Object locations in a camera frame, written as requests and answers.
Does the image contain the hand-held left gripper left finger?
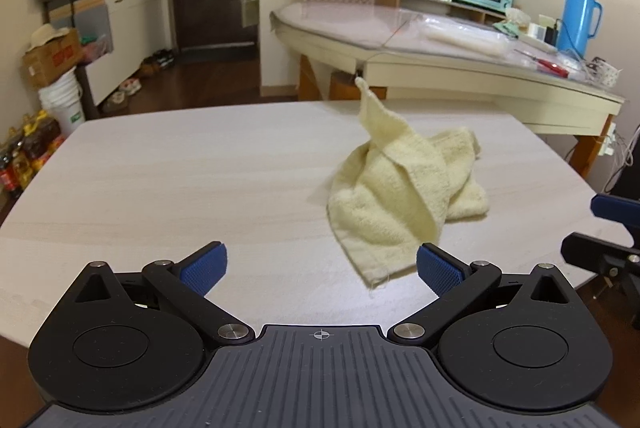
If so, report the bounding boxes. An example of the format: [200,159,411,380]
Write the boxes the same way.
[73,242,255,350]

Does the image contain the red handled scissors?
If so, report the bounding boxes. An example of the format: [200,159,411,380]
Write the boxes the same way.
[515,49,571,77]

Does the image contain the white plastic bucket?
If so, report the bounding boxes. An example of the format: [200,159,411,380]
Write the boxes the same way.
[38,68,86,139]

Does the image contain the straw hat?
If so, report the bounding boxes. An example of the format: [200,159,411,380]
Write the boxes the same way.
[27,23,69,52]

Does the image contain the cream dining table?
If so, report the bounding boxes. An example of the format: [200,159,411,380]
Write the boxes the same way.
[270,1,627,181]

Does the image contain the white and dark hall cabinet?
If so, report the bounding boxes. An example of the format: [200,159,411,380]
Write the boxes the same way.
[42,0,174,120]

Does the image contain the black white patterned pouch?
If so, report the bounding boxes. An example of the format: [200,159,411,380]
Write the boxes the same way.
[587,57,621,87]

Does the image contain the white cable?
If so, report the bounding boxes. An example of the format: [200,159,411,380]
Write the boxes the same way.
[612,127,637,190]

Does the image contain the red printed cardboard box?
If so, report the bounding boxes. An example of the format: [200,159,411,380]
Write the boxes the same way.
[22,28,84,90]

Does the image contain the white power strip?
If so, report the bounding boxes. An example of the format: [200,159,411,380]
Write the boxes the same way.
[602,120,619,157]

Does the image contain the cluster of oil bottles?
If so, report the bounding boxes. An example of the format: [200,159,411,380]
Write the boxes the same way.
[0,110,64,200]

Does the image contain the clear plastic table cover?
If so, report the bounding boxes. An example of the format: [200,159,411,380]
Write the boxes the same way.
[270,1,624,102]

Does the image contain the green cloth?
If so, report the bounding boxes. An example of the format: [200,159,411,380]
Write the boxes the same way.
[492,19,522,38]

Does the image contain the blue thermos jug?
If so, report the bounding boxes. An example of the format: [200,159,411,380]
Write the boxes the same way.
[557,0,603,58]

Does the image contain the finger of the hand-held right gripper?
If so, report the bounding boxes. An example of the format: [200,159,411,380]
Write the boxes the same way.
[590,193,640,233]
[560,232,640,281]

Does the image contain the pale yellow towel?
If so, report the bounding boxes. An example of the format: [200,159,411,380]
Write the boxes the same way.
[327,77,491,300]

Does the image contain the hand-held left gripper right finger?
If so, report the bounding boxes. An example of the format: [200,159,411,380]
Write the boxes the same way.
[388,242,572,350]

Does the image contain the white plastic-wrapped bundle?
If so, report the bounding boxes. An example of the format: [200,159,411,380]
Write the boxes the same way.
[424,20,512,60]

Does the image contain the cream wall box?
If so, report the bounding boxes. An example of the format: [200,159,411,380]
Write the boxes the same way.
[237,0,260,28]

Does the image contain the wooden desktop shelf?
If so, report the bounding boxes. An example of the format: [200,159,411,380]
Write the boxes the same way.
[399,0,509,27]

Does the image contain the colourful cloth pile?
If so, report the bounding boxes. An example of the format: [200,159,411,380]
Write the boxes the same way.
[79,33,109,64]

